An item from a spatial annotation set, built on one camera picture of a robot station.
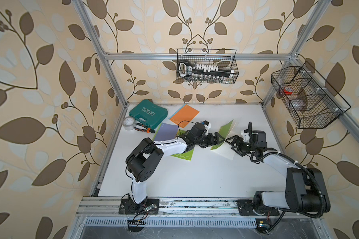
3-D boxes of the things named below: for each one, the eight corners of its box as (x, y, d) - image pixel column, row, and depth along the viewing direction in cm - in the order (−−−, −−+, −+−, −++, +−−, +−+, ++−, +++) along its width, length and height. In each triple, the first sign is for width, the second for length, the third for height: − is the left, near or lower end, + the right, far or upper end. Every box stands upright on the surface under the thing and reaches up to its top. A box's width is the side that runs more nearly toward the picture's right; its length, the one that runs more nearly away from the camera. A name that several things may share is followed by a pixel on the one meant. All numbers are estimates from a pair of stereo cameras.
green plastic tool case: (128, 117, 114) (127, 113, 111) (146, 102, 125) (145, 98, 121) (152, 131, 106) (151, 127, 102) (169, 113, 116) (168, 109, 113)
